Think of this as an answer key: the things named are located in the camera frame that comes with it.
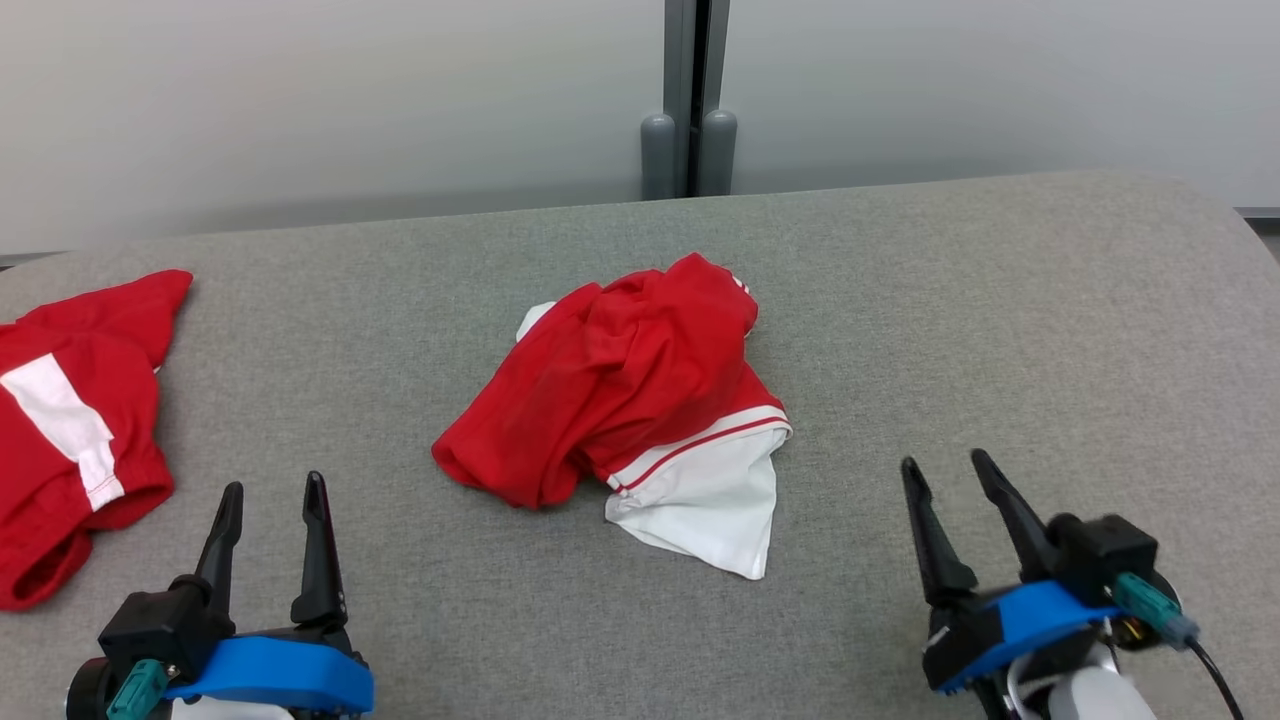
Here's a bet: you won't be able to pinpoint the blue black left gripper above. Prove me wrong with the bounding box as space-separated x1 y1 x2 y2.
165 471 376 720

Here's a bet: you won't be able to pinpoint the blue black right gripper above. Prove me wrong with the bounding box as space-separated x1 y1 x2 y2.
901 449 1123 720

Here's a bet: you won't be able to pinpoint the red shorts with white stripe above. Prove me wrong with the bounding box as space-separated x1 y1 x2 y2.
0 269 194 612

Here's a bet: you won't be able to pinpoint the red white trimmed jersey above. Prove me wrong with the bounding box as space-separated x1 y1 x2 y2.
432 252 793 581

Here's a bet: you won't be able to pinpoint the right teal plug black cable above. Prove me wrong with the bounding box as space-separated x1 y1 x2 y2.
1112 572 1247 720

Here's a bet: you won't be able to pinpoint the teal plug black cable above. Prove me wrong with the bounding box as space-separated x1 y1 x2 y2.
1112 572 1247 720
107 658 169 720

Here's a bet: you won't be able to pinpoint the left teal plug black cable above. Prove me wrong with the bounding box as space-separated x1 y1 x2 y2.
107 658 169 720

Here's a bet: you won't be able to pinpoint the grey rounded partition post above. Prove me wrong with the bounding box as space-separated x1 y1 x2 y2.
640 113 678 201
697 109 738 197

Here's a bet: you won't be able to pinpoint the dark partition frame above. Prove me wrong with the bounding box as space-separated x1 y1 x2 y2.
663 0 731 198

